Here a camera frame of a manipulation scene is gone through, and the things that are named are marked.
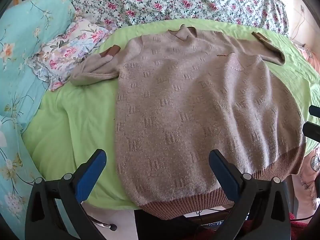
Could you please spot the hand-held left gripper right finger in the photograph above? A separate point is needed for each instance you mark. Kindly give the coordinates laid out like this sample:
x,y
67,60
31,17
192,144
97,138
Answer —
x,y
223,173

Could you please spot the green bed sheet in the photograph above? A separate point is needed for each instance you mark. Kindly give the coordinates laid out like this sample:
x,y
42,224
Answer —
x,y
82,120

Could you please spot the beige knit sweater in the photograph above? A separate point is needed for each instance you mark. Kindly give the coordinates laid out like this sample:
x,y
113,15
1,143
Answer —
x,y
200,105

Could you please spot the metal rod with black tip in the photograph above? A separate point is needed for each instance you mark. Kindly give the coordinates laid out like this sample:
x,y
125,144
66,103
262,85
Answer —
x,y
105,225

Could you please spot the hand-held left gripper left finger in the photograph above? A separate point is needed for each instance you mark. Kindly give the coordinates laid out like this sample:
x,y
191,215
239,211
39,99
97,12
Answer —
x,y
92,172

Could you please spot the dark red cloth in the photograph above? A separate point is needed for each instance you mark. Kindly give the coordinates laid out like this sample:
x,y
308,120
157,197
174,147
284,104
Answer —
x,y
298,230

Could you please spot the pastel floral ruffled pillow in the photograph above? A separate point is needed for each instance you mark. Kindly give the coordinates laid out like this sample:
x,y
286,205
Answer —
x,y
67,50

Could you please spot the white quilt with red flowers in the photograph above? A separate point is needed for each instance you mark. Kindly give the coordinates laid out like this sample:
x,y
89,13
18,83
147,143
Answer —
x,y
175,0

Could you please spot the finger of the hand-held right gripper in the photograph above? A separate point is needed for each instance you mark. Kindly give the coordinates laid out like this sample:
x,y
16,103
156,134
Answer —
x,y
312,131
315,112

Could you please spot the teal floral quilt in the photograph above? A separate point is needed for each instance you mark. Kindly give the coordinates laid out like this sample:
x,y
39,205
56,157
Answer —
x,y
25,55

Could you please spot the pink cloth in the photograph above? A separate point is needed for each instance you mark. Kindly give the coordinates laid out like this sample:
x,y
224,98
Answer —
x,y
311,55

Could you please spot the person's pink pajama leg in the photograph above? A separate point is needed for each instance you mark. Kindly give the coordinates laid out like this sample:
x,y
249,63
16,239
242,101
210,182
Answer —
x,y
307,180

